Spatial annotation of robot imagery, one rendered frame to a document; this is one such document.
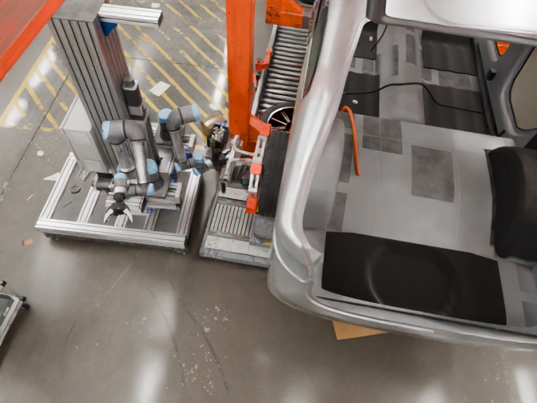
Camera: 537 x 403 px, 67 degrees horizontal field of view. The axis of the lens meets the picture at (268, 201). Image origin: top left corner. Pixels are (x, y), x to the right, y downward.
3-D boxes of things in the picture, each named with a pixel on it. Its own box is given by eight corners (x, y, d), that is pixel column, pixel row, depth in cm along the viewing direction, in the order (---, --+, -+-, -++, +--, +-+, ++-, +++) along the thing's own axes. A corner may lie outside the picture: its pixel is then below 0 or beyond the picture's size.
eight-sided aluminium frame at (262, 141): (255, 220, 316) (257, 179, 271) (246, 218, 316) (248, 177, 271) (266, 165, 346) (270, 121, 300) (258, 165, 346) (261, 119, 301)
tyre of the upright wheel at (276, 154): (296, 177, 261) (306, 116, 304) (260, 172, 262) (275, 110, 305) (285, 237, 311) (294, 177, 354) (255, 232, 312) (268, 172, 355)
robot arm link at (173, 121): (163, 116, 265) (177, 176, 297) (179, 112, 267) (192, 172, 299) (159, 109, 273) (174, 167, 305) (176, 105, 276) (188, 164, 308)
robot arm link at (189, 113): (170, 110, 319) (177, 107, 268) (189, 105, 323) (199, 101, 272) (175, 125, 322) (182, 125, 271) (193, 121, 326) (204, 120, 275)
